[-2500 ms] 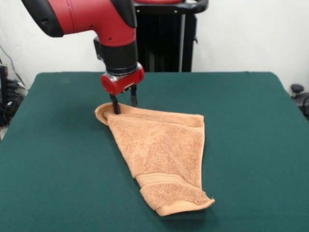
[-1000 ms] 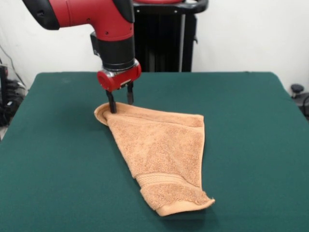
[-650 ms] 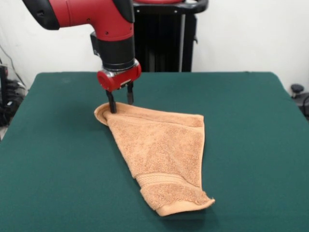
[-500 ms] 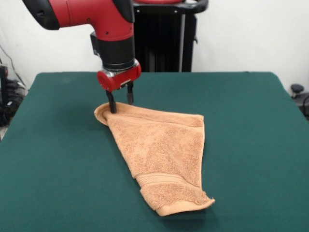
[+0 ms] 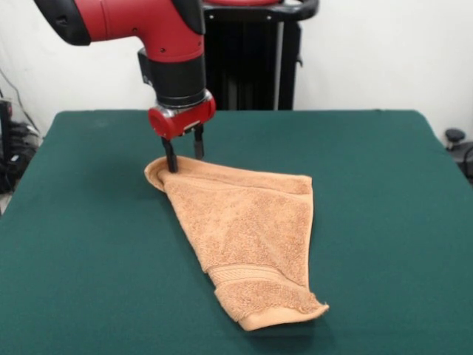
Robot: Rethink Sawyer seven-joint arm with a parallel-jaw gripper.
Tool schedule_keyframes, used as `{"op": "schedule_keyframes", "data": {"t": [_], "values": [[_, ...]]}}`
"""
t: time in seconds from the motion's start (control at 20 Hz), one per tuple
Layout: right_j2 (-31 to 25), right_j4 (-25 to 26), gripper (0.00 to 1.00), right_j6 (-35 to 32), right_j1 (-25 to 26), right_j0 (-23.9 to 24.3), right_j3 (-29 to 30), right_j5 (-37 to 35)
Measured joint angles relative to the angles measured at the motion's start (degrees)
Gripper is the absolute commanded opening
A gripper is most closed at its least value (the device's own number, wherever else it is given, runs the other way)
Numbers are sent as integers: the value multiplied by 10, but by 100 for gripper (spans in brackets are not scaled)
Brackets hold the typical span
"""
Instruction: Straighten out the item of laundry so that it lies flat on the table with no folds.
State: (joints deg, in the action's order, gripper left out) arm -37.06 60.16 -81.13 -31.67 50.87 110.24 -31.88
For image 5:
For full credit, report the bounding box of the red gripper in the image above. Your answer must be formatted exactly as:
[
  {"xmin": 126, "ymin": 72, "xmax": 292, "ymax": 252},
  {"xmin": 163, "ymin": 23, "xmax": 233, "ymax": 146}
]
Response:
[{"xmin": 148, "ymin": 90, "xmax": 217, "ymax": 174}]

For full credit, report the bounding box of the tan terry towel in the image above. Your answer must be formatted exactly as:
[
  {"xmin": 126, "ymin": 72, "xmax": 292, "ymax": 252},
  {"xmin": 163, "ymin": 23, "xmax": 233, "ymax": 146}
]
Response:
[{"xmin": 143, "ymin": 155, "xmax": 330, "ymax": 331}]

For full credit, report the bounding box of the dark green table cloth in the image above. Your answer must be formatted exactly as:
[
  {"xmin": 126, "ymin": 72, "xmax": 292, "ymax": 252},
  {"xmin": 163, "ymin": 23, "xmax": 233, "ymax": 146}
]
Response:
[{"xmin": 0, "ymin": 109, "xmax": 473, "ymax": 355}]

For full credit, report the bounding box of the black equipment pile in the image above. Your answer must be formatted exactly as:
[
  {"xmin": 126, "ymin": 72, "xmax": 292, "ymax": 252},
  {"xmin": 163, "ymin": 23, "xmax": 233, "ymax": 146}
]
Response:
[{"xmin": 0, "ymin": 98, "xmax": 42, "ymax": 196}]

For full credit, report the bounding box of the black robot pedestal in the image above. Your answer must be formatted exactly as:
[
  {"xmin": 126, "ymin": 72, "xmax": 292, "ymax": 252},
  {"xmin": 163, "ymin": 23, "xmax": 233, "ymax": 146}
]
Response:
[{"xmin": 202, "ymin": 0, "xmax": 319, "ymax": 112}]

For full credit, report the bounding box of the grey cable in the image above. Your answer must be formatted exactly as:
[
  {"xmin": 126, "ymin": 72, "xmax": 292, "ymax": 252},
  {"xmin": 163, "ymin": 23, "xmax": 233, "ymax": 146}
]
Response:
[{"xmin": 0, "ymin": 68, "xmax": 41, "ymax": 131}]

